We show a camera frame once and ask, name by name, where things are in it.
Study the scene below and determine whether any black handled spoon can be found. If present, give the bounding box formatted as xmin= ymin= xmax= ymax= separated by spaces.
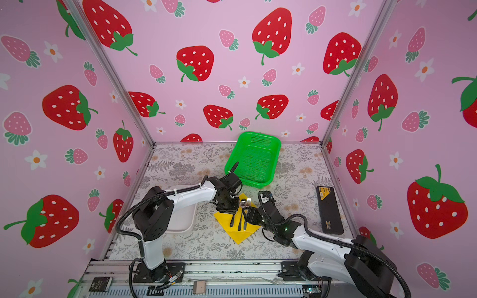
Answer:
xmin=240 ymin=198 xmax=252 ymax=231

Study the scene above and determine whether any black handled fork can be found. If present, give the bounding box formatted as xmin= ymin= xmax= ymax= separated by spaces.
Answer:
xmin=237 ymin=208 xmax=243 ymax=232

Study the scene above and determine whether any yellow paper napkin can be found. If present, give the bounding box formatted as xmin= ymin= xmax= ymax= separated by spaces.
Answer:
xmin=214 ymin=193 xmax=260 ymax=245

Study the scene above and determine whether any green plastic basket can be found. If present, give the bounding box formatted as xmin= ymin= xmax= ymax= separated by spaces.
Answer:
xmin=224 ymin=132 xmax=281 ymax=189

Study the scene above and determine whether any white rectangular tray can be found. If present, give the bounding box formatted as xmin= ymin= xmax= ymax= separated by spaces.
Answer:
xmin=166 ymin=194 xmax=198 ymax=233

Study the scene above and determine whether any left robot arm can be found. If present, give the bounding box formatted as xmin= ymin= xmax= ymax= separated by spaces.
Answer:
xmin=115 ymin=172 xmax=243 ymax=272

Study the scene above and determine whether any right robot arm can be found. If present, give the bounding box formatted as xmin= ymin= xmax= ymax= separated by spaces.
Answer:
xmin=243 ymin=191 xmax=412 ymax=298

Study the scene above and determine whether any black box yellow label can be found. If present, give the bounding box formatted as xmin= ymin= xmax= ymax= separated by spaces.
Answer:
xmin=316 ymin=186 xmax=344 ymax=235

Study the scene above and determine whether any small pink block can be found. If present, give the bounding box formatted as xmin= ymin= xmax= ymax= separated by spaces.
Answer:
xmin=193 ymin=280 xmax=206 ymax=295

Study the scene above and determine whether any small black card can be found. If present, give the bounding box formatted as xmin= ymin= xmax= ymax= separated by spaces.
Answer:
xmin=88 ymin=277 xmax=113 ymax=293

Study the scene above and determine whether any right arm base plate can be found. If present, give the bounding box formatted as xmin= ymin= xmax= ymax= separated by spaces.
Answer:
xmin=277 ymin=261 xmax=332 ymax=282

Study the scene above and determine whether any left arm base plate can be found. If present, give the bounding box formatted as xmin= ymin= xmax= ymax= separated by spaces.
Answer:
xmin=132 ymin=262 xmax=186 ymax=283

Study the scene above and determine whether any aluminium rail frame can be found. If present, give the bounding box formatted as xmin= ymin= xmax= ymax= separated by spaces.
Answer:
xmin=71 ymin=260 xmax=362 ymax=298

